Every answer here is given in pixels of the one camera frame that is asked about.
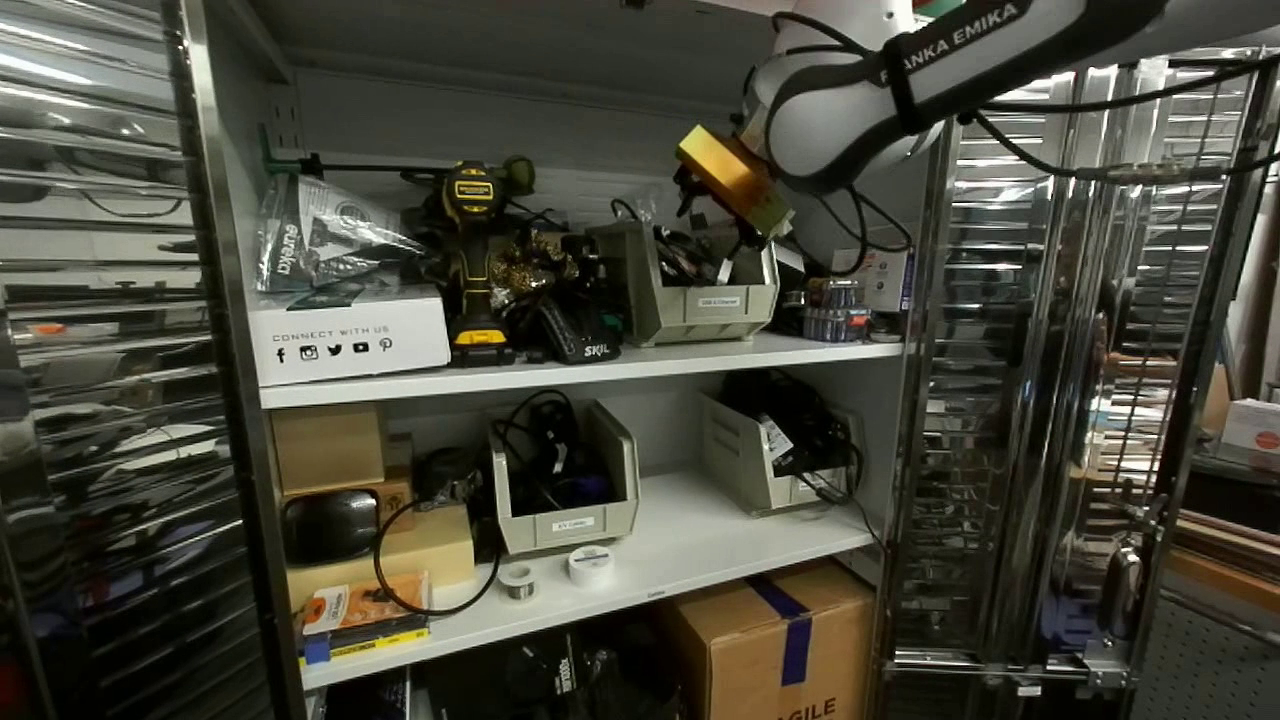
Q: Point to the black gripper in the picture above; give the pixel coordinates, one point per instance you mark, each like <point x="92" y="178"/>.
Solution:
<point x="743" y="242"/>

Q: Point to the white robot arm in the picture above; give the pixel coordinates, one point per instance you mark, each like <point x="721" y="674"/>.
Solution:
<point x="853" y="123"/>

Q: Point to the grey plastic storage bin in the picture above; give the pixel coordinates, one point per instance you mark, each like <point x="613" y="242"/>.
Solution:
<point x="706" y="315"/>
<point x="565" y="527"/>
<point x="747" y="467"/>

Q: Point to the clear package with orange item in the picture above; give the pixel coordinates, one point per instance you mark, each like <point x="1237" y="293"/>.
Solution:
<point x="835" y="308"/>

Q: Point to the black battery charger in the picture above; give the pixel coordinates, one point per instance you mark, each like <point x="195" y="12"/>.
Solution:
<point x="578" y="326"/>

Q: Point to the white shelf board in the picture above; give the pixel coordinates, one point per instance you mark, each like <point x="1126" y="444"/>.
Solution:
<point x="602" y="369"/>
<point x="692" y="535"/>

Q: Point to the green round knob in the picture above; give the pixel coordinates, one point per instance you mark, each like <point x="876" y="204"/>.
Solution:
<point x="519" y="174"/>

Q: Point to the steel tray rack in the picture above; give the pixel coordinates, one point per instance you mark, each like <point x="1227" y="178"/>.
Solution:
<point x="985" y="402"/>
<point x="107" y="333"/>

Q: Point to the white tape roll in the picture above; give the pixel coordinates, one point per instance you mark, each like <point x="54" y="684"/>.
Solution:
<point x="591" y="564"/>
<point x="519" y="581"/>

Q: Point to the white shelving unit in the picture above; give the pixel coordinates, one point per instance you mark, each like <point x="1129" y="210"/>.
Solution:
<point x="401" y="123"/>

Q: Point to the black round device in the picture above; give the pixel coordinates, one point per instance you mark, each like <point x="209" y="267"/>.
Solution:
<point x="447" y="475"/>

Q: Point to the white box with icons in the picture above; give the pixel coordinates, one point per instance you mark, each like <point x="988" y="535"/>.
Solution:
<point x="347" y="343"/>

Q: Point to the clear plastic bag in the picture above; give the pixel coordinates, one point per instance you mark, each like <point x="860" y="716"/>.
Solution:
<point x="333" y="235"/>

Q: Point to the large cardboard box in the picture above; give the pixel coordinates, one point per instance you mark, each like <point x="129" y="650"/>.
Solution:
<point x="747" y="655"/>

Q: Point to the tan flat box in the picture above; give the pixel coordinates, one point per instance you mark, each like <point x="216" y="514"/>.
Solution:
<point x="425" y="544"/>

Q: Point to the small cardboard box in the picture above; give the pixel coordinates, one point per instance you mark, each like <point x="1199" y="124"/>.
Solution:
<point x="324" y="451"/>

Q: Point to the black equipment pile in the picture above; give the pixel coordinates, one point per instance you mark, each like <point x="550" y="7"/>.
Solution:
<point x="535" y="674"/>

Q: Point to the black oval case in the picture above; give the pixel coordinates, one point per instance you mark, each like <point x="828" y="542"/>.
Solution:
<point x="331" y="527"/>

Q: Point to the colourful book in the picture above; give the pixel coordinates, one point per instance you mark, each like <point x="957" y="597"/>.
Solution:
<point x="363" y="623"/>

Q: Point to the white background box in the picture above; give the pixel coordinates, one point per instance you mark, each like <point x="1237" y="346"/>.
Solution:
<point x="1253" y="424"/>

